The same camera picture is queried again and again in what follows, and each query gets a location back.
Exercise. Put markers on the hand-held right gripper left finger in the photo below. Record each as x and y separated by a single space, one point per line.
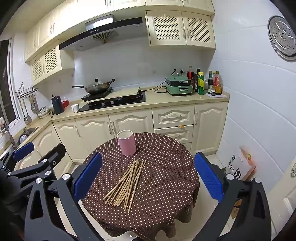
89 176

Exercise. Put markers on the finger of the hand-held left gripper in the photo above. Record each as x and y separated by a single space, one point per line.
53 154
23 151

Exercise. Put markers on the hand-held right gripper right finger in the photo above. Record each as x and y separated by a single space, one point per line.
208 176

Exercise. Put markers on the bunch of wooden chopsticks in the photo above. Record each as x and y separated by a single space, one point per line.
130 176

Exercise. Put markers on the pink cylindrical cup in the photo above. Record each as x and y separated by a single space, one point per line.
127 146

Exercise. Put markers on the metal faucet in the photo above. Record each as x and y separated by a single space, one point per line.
11 139

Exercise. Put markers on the steel kitchen sink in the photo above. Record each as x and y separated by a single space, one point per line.
31 131

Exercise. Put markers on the metal spatula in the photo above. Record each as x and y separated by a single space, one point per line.
27 119

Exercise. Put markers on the printed cardboard box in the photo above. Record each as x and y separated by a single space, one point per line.
240 164

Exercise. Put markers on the round brown polka-dot table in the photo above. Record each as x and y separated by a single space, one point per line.
166 185

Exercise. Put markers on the brown cardboard box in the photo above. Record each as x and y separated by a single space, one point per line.
236 208

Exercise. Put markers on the metal ladle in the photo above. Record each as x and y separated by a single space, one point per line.
33 107

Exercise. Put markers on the black knife block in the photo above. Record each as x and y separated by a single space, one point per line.
57 105

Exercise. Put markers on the white mug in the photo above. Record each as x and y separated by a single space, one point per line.
75 108

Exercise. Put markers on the red container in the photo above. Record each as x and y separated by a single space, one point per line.
65 103

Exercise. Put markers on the cream cabinet drawer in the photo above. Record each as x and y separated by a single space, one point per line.
173 134
173 117

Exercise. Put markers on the black induction cooker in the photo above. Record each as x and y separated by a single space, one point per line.
92 96

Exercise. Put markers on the kitchen window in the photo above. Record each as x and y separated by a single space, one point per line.
5 81

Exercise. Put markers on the white door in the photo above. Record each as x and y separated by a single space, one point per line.
286 197

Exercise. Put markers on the white bottle tray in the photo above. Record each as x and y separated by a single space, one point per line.
223 95

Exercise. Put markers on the black glass gas hob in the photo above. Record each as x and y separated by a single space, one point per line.
129 100

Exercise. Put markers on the clear bottle red label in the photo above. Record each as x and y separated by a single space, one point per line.
217 87

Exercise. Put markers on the green bottle yellow cap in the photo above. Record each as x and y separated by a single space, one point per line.
201 85

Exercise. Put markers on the light cutting board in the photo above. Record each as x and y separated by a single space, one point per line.
126 92

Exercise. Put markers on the green electric multi cooker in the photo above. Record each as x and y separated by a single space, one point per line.
179 88

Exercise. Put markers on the dark soy sauce bottle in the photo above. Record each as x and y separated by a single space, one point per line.
210 83

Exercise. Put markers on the beige stone countertop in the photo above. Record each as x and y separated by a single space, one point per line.
157 98

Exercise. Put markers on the tall dark oil bottle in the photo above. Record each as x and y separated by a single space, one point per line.
196 83

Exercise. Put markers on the clear bottle amber liquid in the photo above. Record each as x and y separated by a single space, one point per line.
215 75

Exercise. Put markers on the black glass range hood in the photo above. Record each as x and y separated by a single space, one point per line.
104 34

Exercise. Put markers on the round metal steamer tray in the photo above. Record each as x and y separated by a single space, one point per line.
283 37

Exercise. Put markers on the metal wall utensil rack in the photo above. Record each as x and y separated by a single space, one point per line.
26 91

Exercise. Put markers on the cream lattice door wall cabinet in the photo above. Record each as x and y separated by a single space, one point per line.
180 30
49 61

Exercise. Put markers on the wall power socket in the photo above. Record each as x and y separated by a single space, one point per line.
175 70

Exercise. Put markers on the cream upper wall cabinets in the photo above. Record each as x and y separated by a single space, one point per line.
69 18

